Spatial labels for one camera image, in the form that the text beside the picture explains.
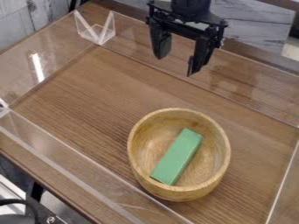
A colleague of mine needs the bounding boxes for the brown wooden bowl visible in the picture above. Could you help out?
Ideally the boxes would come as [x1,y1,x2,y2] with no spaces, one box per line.
[127,108,231,202]

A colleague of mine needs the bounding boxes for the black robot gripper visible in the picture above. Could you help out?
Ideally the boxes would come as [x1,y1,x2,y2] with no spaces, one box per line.
[146,0,229,76]

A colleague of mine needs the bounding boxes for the black cable under table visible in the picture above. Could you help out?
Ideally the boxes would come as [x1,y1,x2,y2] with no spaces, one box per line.
[0,199,41,224]

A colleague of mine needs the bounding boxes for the green rectangular block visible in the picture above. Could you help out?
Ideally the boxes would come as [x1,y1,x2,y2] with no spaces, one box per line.
[150,129,203,186]

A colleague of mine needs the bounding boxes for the clear acrylic tray walls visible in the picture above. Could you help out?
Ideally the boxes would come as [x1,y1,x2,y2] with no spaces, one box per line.
[0,3,299,224]

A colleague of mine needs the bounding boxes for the black metal table leg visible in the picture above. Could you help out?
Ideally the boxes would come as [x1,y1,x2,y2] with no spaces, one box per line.
[26,182,69,224]

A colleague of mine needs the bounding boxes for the clear acrylic corner bracket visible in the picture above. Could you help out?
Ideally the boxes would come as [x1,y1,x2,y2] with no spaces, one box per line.
[74,10,117,46]

